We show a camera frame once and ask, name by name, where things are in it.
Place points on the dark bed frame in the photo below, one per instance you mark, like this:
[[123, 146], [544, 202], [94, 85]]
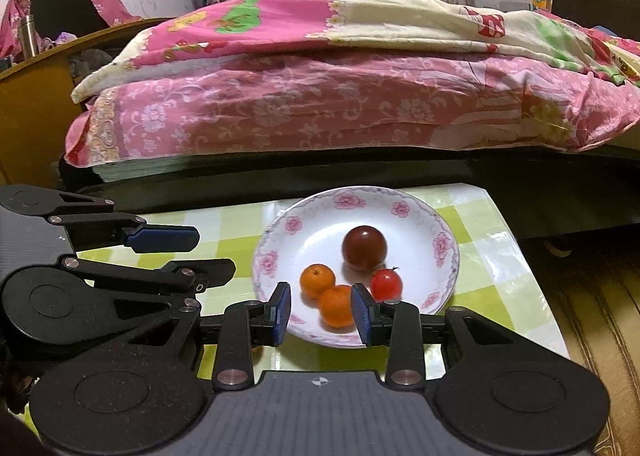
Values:
[[550, 196]]

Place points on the green folded mat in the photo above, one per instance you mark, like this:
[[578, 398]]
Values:
[[140, 168]]

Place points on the small orange mandarin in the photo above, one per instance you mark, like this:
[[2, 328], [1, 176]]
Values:
[[336, 308], [317, 281]]

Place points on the steel thermos bottle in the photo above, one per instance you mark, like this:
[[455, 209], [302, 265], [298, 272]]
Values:
[[28, 38]]

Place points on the pink floral quilt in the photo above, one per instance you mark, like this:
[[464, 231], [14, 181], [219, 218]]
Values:
[[300, 110]]

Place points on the red cherry tomato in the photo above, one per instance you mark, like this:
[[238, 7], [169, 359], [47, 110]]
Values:
[[386, 285]]

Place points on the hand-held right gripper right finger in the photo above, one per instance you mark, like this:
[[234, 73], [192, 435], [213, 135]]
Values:
[[361, 312]]

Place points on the pink cream printed blanket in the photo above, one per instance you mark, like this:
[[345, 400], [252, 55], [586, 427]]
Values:
[[400, 20]]

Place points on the white floral plate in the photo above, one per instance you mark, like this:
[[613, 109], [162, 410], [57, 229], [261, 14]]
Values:
[[320, 241]]

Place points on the dark wooden headboard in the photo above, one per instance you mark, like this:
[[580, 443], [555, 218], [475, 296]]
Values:
[[600, 0]]

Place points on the green checked tablecloth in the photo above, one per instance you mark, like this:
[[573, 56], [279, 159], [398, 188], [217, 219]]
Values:
[[480, 256]]

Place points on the dark red plum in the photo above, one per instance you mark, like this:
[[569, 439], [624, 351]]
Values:
[[365, 248]]

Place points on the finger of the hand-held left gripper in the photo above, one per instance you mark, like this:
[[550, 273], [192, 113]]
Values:
[[210, 271], [160, 239]]

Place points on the grey cloth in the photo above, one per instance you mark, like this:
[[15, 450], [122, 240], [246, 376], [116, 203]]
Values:
[[90, 63]]

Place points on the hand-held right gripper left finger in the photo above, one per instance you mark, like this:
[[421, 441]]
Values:
[[282, 312]]

